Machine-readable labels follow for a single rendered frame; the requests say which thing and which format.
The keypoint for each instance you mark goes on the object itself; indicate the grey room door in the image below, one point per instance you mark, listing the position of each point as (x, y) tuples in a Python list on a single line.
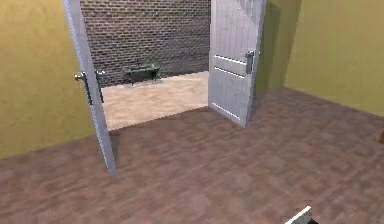
[(230, 63), (89, 80)]

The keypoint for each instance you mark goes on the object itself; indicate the dark green bathtub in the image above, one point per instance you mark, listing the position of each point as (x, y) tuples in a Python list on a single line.
[(141, 72)]

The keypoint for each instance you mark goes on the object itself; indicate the white-edged grey object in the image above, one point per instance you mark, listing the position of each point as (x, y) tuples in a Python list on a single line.
[(301, 216)]

